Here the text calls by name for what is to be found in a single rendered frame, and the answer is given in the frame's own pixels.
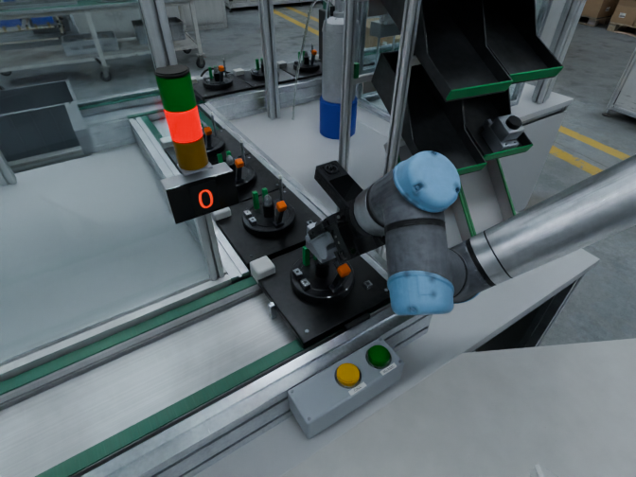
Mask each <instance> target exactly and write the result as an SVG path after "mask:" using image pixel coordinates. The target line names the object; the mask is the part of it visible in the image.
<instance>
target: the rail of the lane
mask: <svg viewBox="0 0 636 477"><path fill-rule="evenodd" d="M432 316H433V315H432V314H431V315H397V314H395V313H394V312H393V310H392V308H391V307H390V308H389V309H386V310H384V311H382V312H380V313H379V314H377V315H375V316H373V317H371V318H370V314H369V313H368V312H367V313H366V314H364V315H362V316H360V317H358V318H356V319H355V320H353V321H351V322H349V323H347V324H345V325H344V331H345V332H344V333H342V334H340V335H339V336H337V337H335V338H333V339H331V340H329V341H328V342H326V343H324V344H321V345H319V346H318V347H316V348H314V349H312V350H311V351H310V352H308V353H306V354H304V355H302V356H300V357H299V358H297V359H295V360H293V361H291V362H289V363H287V364H285V365H283V366H281V367H279V368H278V369H276V370H274V371H273V372H271V373H270V374H268V375H266V376H264V377H262V378H260V379H259V380H256V381H254V382H252V383H250V384H249V385H247V386H245V387H243V388H241V389H239V390H238V391H236V392H235V393H233V394H231V395H230V396H228V397H225V398H223V399H221V400H220V401H218V402H216V403H214V404H212V405H210V406H209V407H207V408H205V409H203V410H201V411H199V412H198V413H197V414H195V415H192V416H191V417H189V418H187V419H185V420H183V421H181V422H180V423H178V424H176V425H174V426H172V427H170V428H169V429H167V430H165V431H163V432H161V433H159V434H157V435H155V436H154V437H152V438H151V439H149V440H147V441H145V442H143V443H141V444H140V445H138V446H136V447H134V448H132V449H130V450H128V451H126V452H124V453H122V454H120V455H119V456H117V457H116V458H114V459H112V460H111V461H109V462H107V463H105V464H103V465H101V466H100V467H98V468H95V469H93V470H91V471H90V472H88V473H86V474H84V475H82V476H80V477H193V476H195V475H196V474H198V473H200V472H201V471H203V470H204V469H206V468H208V467H210V466H212V465H213V464H215V463H216V462H218V461H220V460H221V459H222V458H224V457H225V456H227V455H228V454H230V453H232V452H233V451H236V450H237V449H239V448H241V447H242V446H244V445H245V444H247V443H249V442H250V441H252V440H254V439H255V438H257V437H258V436H260V435H262V434H263V433H265V432H267V431H268V430H269V429H271V428H273V427H274V426H276V425H278V424H279V423H281V422H282V421H284V420H286V419H287V418H289V417H291V416H292V415H293V413H292V411H291V409H290V407H289V399H288V391H289V390H290V389H292V388H293V387H294V386H296V385H298V384H300V383H301V382H303V381H305V380H307V379H309V378H311V377H312V376H314V375H316V374H318V373H319V372H321V371H323V370H324V369H326V368H328V367H330V366H331V365H332V364H334V363H336V362H338V361H340V360H341V359H343V358H345V357H347V356H348V355H350V354H352V353H353V352H355V351H357V350H359V349H360V348H362V347H364V346H365V345H368V344H370V343H371V342H373V341H375V340H376V339H378V338H379V337H381V338H382V339H383V340H384V341H385V342H386V343H387V344H388V345H389V346H390V347H391V348H392V349H393V350H394V351H395V352H397V351H398V350H400V349H401V348H402V347H404V346H406V345H408V344H409V343H411V342H413V341H414V340H416V339H418V338H419V337H421V336H422V335H424V334H426V333H427V331H428V328H429V325H430V321H431V319H432Z"/></svg>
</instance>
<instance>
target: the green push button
mask: <svg viewBox="0 0 636 477"><path fill-rule="evenodd" d="M389 359H390V353H389V351H388V349H387V348H385V347H384V346H382V345H374V346H372V347H370V349H369V350H368V360H369V361H370V362H371V363H372V364H374V365H375V366H384V365H386V364H387V363H388V362H389Z"/></svg>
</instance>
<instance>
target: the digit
mask: <svg viewBox="0 0 636 477"><path fill-rule="evenodd" d="M188 190H189V193H190V197H191V201H192V204H193V208H194V212H195V216H196V215H199V214H202V213H205V212H208V211H211V210H214V209H217V208H220V207H221V205H220V200H219V195H218V190H217V185H216V180H211V181H208V182H205V183H201V184H198V185H193V186H190V187H189V188H188Z"/></svg>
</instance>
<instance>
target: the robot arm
mask: <svg viewBox="0 0 636 477"><path fill-rule="evenodd" d="M314 179H315V180H316V181H317V183H318V184H319V185H320V186H321V187H322V189H323V190H324V191H325V192H326V193H327V195H328V196H329V197H330V198H331V200H332V201H333V202H335V204H336V205H337V206H338V207H339V208H340V210H339V212H337V213H334V214H332V215H330V216H328V217H327V218H325V219H324V220H323V222H321V223H320V224H318V225H316V226H315V227H313V228H311V229H310V230H309V231H308V235H307V242H308V243H311V244H312V245H313V247H314V248H315V250H316V251H317V253H318V255H319V256H320V258H321V259H327V246H328V245H329V244H330V243H331V242H332V238H333V239H334V243H335V245H336V248H337V250H338V251H336V252H334V255H335V256H336V258H337V260H338V262H339V264H341V263H343V262H346V261H348V260H350V259H352V258H354V257H356V256H360V255H362V254H365V253H367V252H370V251H372V250H375V249H377V248H379V247H381V246H383V245H385V247H386V259H387V273H388V280H387V288H388V290H389V292H390V301H391V308H392V310H393V312H394V313H395V314H397V315H431V314H445V313H449V312H451V311H452V309H453V304H460V303H465V302H467V301H469V300H471V299H473V298H475V297H476V296H477V295H478V294H479V293H480V292H482V291H484V290H487V289H489V288H491V287H493V286H496V285H498V284H500V283H503V282H504V281H506V280H509V279H511V278H513V277H516V276H518V275H520V274H524V273H526V272H529V271H531V270H533V269H536V268H537V267H539V266H542V265H544V264H546V263H549V262H551V261H553V260H556V259H558V258H560V257H562V256H566V255H568V254H570V253H572V252H574V251H577V250H579V249H581V248H584V247H586V246H588V245H591V244H593V243H595V242H597V241H599V240H601V239H605V238H607V237H610V236H612V235H614V234H617V233H619V232H621V231H624V230H626V229H628V228H630V227H632V226H634V225H636V154H635V155H633V156H631V157H629V158H628V159H626V160H624V161H622V162H620V163H618V164H616V165H614V166H612V167H610V168H607V169H605V170H603V171H601V172H599V173H597V174H595V175H593V176H592V177H590V178H588V179H586V180H584V181H582V182H580V183H578V184H576V185H573V186H571V187H569V188H567V189H565V190H563V191H561V192H560V193H558V194H556V195H555V196H553V197H551V198H549V199H547V200H545V201H543V202H541V203H538V204H536V205H534V206H532V207H530V208H528V209H526V210H524V211H522V212H521V213H519V214H517V215H515V216H513V217H511V218H509V219H507V220H505V221H502V222H500V223H498V224H496V225H494V226H492V227H490V228H488V229H486V230H485V231H483V232H481V233H480V234H478V235H476V236H474V237H472V238H469V239H467V240H465V241H463V242H461V243H459V244H457V245H455V246H453V247H451V248H450V249H449V248H448V242H447V234H446V226H445V215H444V210H446V209H447V208H449V206H450V205H452V204H453V203H454V202H455V201H456V199H457V197H458V193H459V191H460V187H461V184H460V177H459V174H458V172H457V170H456V168H455V166H454V165H453V163H452V162H451V161H450V160H449V159H448V158H447V157H445V156H444V155H442V154H440V153H438V152H435V151H432V150H426V151H422V152H419V153H417V154H415V155H414V156H412V157H410V158H409V159H407V160H405V161H402V162H400V163H398V164H397V165H396V166H395V168H394V169H392V170H391V171H389V172H388V173H387V174H385V175H384V176H383V177H381V178H380V179H378V180H377V181H376V182H375V183H374V184H372V185H370V186H369V187H368V188H366V189H365V190H363V189H362V188H361V187H360V186H359V185H358V184H357V183H356V182H355V181H354V179H353V178H352V177H351V176H350V175H349V174H348V173H347V172H346V171H345V169H344V168H343V167H342V166H341V165H340V164H339V163H338V162H337V161H331V162H328V163H325V164H322V165H319V166H316V170H315V175H314ZM323 234H325V235H324V236H323ZM331 236H332V237H331ZM339 253H342V254H343V256H344V258H346V257H347V259H345V260H342V259H341V257H340V254H339ZM355 253H356V254H355ZM354 254H355V255H354Z"/></svg>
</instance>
